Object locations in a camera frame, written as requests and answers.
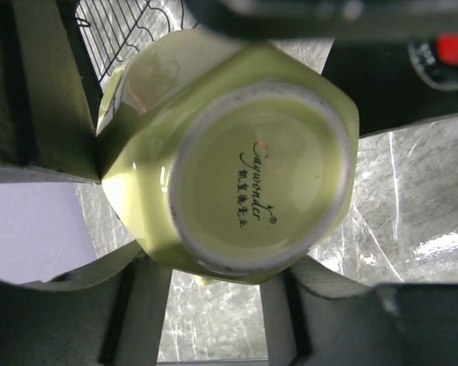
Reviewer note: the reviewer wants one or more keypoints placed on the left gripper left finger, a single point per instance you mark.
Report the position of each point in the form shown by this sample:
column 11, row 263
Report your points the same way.
column 108, row 312

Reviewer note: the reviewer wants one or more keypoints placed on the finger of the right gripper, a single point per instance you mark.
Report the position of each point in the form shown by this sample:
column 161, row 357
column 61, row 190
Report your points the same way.
column 397, row 60
column 46, row 97

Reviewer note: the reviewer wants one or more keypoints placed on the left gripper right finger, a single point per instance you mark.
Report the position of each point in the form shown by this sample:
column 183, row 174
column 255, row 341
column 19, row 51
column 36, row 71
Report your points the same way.
column 314, row 316

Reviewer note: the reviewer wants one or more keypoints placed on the yellow-green faceted mug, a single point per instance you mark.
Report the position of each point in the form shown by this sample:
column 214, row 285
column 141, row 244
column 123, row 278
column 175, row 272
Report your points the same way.
column 225, row 159

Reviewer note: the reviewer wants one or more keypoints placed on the black wire dish rack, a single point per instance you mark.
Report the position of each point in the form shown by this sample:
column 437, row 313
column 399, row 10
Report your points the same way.
column 103, row 34

